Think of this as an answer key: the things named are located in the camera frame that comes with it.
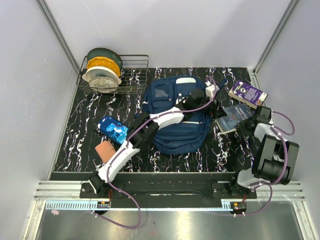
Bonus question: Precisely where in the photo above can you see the blue patterned pencil case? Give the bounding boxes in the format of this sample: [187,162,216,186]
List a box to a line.
[97,116,129,145]

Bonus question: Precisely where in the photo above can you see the dark wire dish rack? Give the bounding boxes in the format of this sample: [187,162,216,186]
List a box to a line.
[76,54,150,94]

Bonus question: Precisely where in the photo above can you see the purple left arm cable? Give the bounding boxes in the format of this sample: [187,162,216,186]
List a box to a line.
[94,75,218,230]

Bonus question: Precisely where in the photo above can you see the navy blue student backpack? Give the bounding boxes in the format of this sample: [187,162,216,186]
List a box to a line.
[142,76,227,155]

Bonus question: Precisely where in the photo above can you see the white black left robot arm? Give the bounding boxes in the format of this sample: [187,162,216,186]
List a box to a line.
[88,86,220,198]

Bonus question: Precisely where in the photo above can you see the dark blue paperback book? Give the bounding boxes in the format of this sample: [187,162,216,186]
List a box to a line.
[215,103,254,134]

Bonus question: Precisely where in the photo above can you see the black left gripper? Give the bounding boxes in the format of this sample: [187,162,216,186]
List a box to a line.
[192,93,226,120]

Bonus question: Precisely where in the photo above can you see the purple paperback book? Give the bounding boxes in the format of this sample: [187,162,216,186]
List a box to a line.
[228,80,268,109]

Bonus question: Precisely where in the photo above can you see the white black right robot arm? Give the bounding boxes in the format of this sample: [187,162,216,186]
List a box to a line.
[226,106,300,199]

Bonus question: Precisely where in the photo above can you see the small pink eraser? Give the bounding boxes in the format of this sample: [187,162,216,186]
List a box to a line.
[51,209,60,216]

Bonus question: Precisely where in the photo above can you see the speckled grey plate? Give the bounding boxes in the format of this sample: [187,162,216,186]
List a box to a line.
[88,76,119,94]

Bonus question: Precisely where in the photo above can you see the yellow plate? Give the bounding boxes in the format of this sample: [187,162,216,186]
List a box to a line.
[86,56,121,77]

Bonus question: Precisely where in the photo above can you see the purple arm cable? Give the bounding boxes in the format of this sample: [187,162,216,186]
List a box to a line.
[234,111,296,218]
[94,75,218,230]

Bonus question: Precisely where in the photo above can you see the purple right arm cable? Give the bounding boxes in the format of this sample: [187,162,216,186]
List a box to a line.
[234,111,296,218]

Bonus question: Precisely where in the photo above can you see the dark green plate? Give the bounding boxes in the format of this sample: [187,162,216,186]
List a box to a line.
[86,47,123,69]

